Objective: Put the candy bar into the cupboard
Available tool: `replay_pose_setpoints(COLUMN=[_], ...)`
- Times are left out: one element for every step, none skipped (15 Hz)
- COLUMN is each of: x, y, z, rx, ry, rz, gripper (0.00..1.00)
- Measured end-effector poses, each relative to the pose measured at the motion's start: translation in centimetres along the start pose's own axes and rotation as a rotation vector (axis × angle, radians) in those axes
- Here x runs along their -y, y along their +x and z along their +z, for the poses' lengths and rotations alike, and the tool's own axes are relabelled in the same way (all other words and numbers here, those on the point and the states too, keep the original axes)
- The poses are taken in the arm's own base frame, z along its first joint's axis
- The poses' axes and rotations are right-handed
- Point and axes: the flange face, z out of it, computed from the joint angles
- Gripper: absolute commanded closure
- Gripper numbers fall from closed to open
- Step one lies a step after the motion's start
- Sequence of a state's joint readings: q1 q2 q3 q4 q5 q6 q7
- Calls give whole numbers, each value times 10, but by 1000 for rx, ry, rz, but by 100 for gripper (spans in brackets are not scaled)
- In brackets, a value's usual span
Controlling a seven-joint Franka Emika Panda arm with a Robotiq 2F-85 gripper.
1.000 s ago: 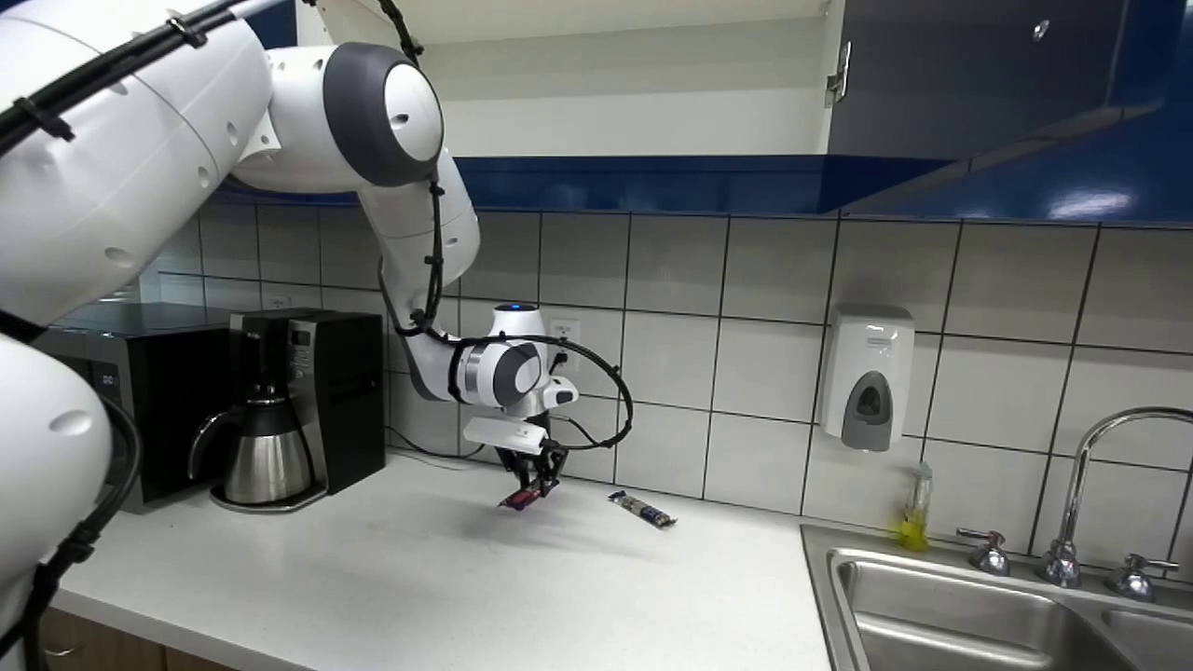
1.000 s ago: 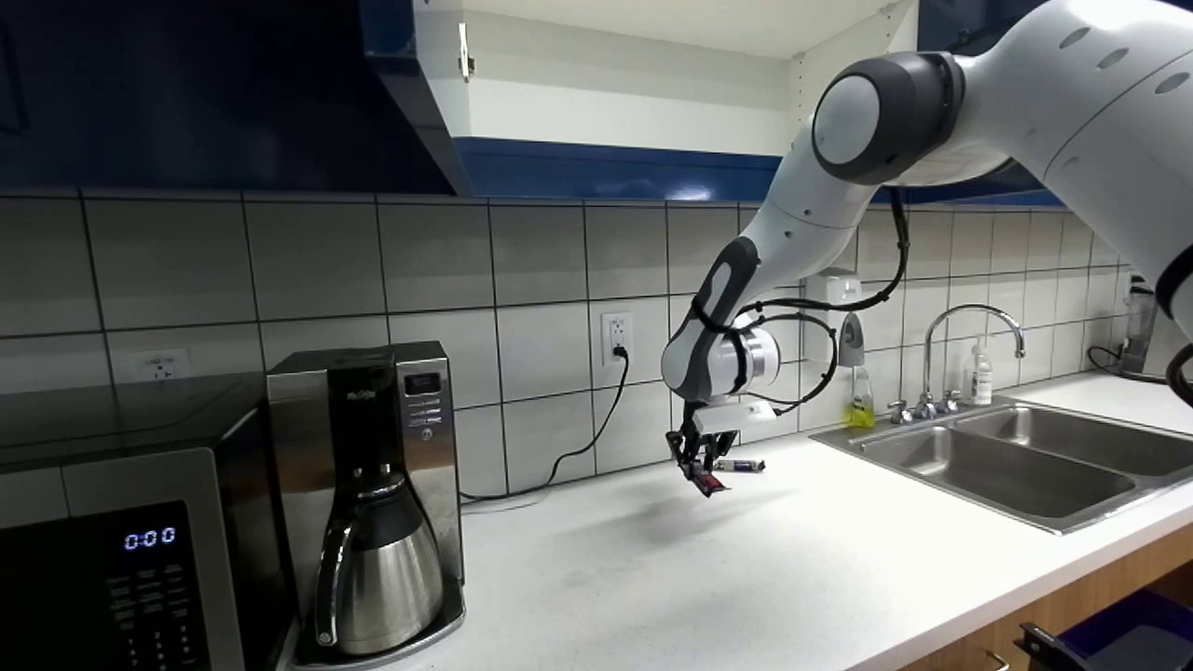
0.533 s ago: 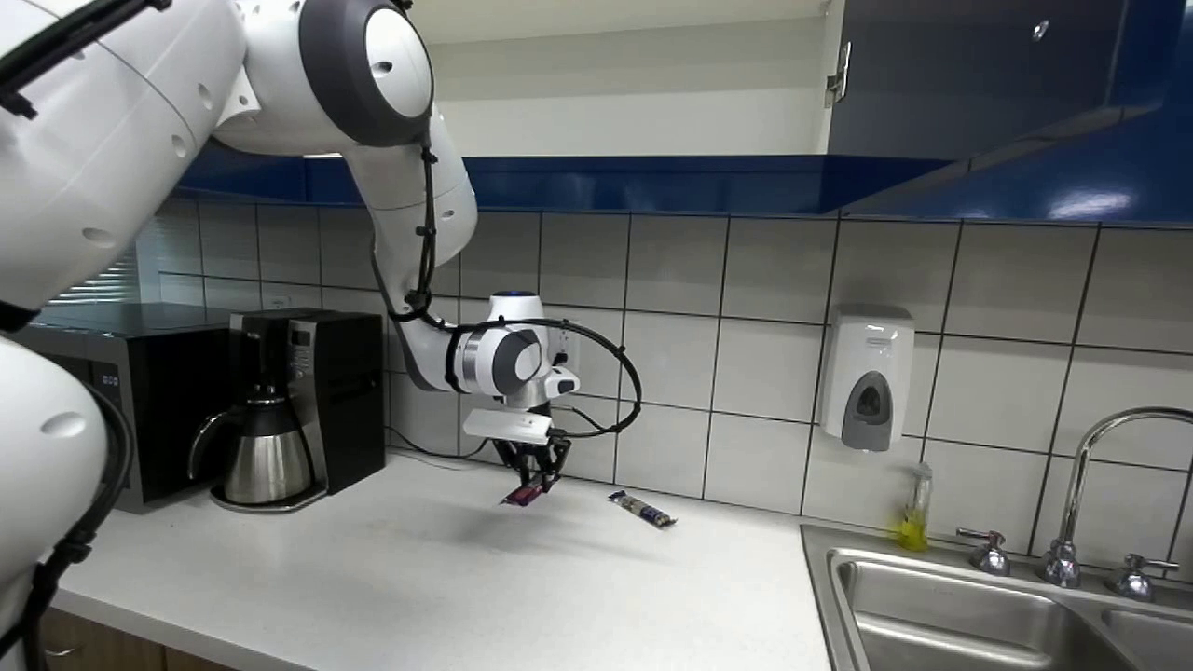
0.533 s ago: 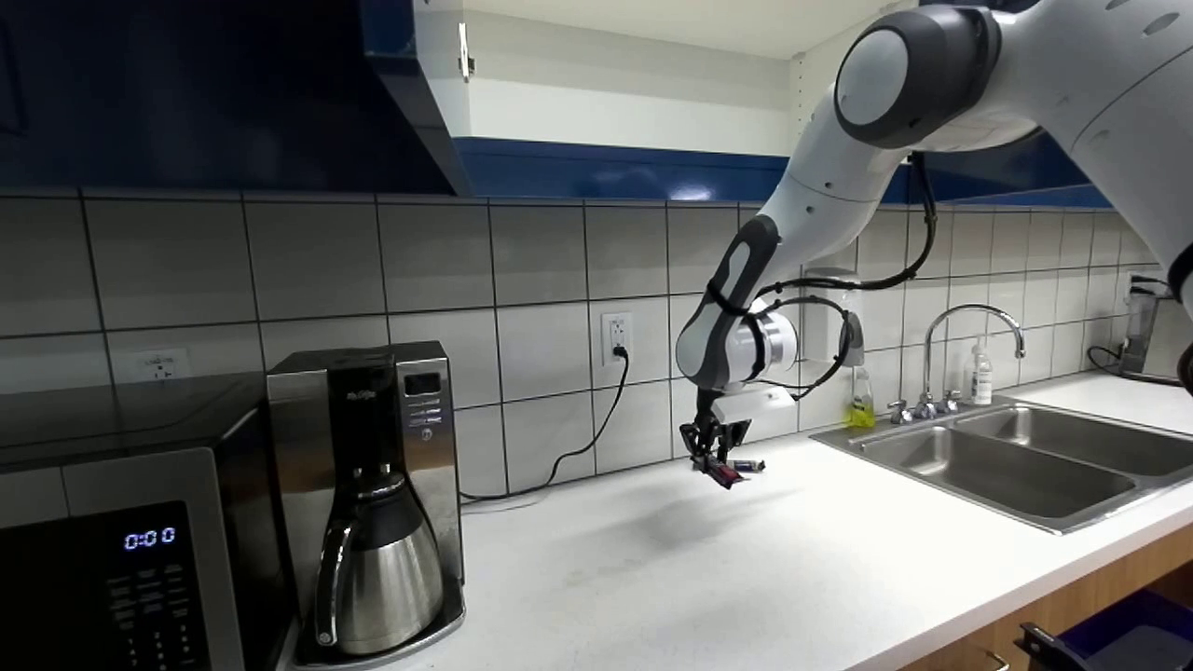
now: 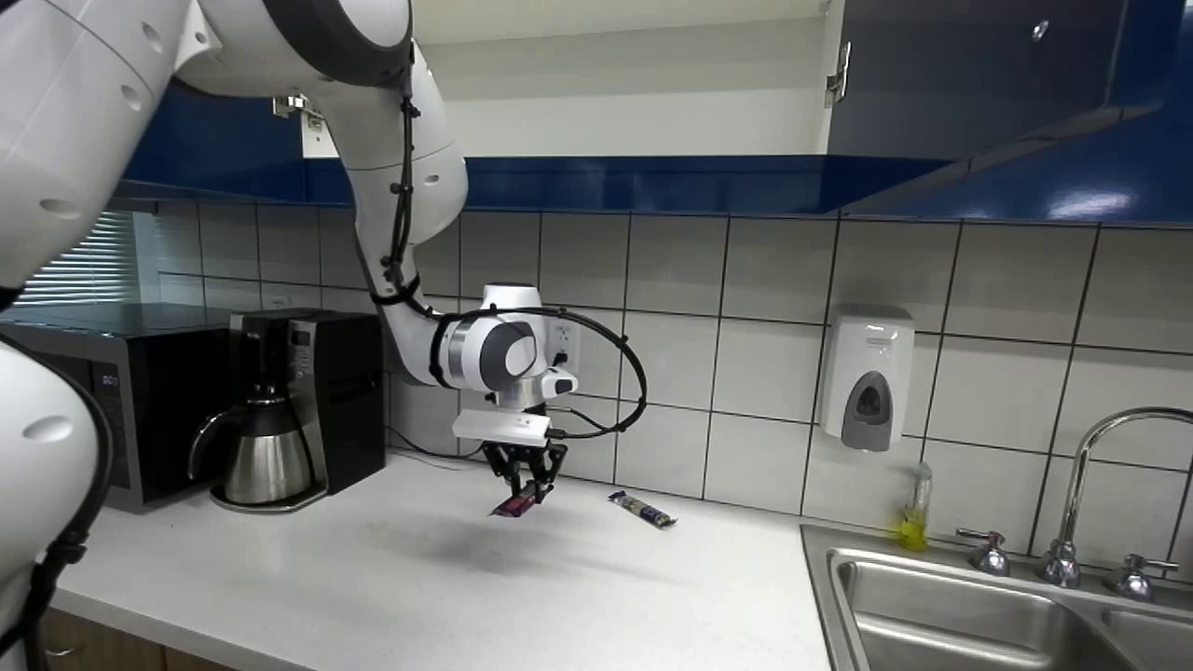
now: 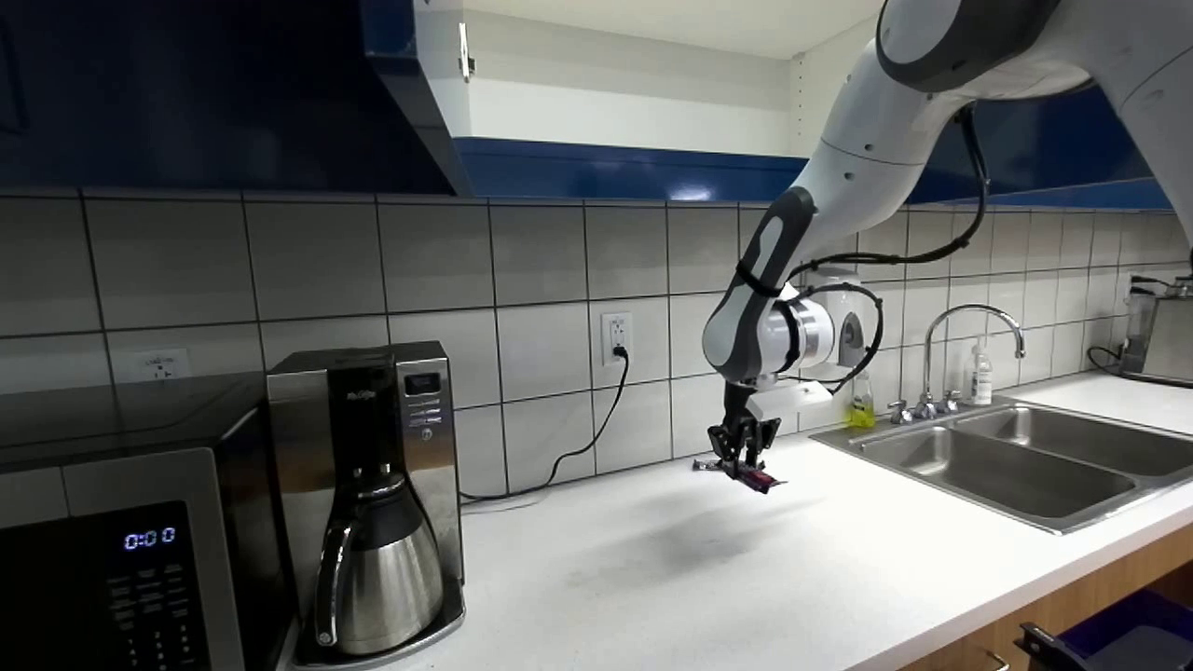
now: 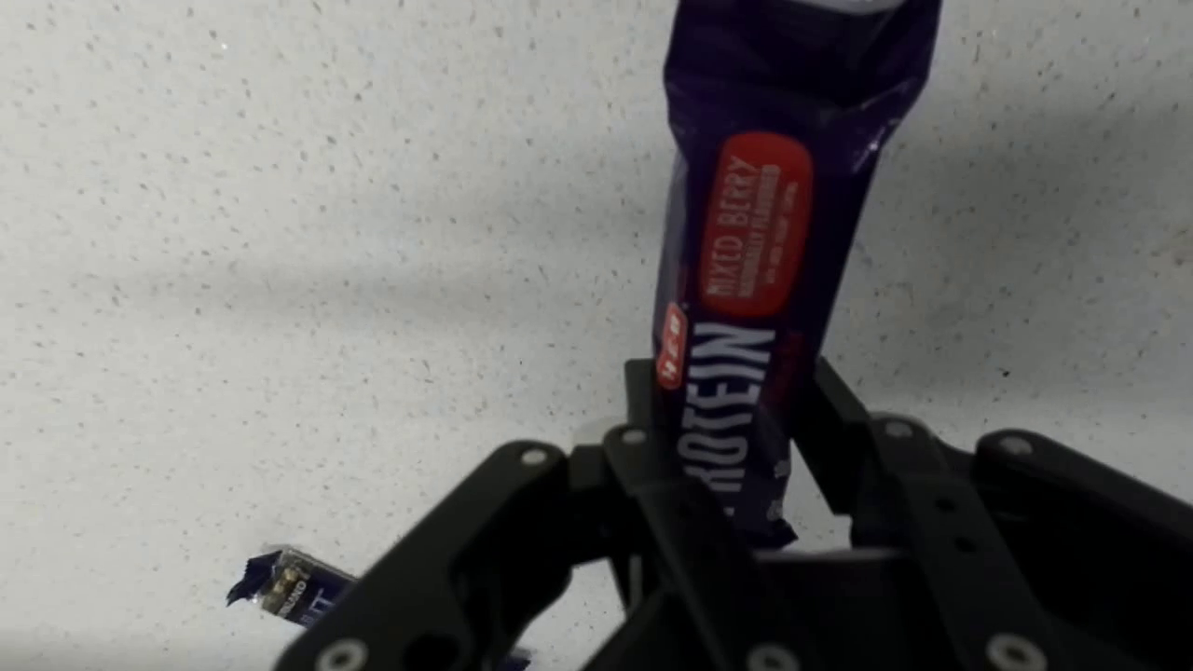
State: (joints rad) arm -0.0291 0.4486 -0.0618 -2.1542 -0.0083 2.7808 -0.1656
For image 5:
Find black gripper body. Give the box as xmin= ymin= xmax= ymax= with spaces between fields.
xmin=481 ymin=445 xmax=570 ymax=481

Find dark wrapped snack bar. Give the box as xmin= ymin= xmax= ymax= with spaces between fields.
xmin=604 ymin=487 xmax=678 ymax=532

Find metal cupboard hinge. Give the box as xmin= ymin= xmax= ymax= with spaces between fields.
xmin=268 ymin=90 xmax=329 ymax=132
xmin=824 ymin=36 xmax=856 ymax=106

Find plain blue cupboard door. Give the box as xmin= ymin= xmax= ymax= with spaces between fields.
xmin=115 ymin=80 xmax=366 ymax=213

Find blue cupboard door with knob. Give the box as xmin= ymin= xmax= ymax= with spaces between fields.
xmin=826 ymin=0 xmax=1193 ymax=226

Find black coffee maker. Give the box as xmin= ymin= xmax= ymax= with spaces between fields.
xmin=228 ymin=308 xmax=387 ymax=515

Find steel coffee carafe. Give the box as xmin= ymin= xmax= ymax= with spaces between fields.
xmin=182 ymin=387 xmax=322 ymax=512

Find black microwave oven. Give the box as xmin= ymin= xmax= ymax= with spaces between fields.
xmin=0 ymin=323 xmax=243 ymax=515

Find yellow dish soap bottle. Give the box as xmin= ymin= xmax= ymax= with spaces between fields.
xmin=891 ymin=462 xmax=935 ymax=557

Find wooden base cabinet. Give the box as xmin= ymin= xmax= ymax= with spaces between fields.
xmin=33 ymin=605 xmax=237 ymax=671

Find stainless steel sink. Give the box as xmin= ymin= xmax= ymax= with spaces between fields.
xmin=799 ymin=518 xmax=1193 ymax=671

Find window blinds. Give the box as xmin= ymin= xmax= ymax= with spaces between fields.
xmin=6 ymin=207 xmax=140 ymax=312

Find chrome sink faucet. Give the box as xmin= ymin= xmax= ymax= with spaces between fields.
xmin=1039 ymin=403 xmax=1193 ymax=590

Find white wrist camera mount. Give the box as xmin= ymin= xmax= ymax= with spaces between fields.
xmin=447 ymin=407 xmax=560 ymax=450

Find white wall soap dispenser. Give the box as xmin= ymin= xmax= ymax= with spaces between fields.
xmin=816 ymin=308 xmax=916 ymax=455

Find chrome faucet handle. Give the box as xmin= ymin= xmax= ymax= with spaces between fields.
xmin=953 ymin=531 xmax=1015 ymax=577
xmin=1109 ymin=552 xmax=1182 ymax=605

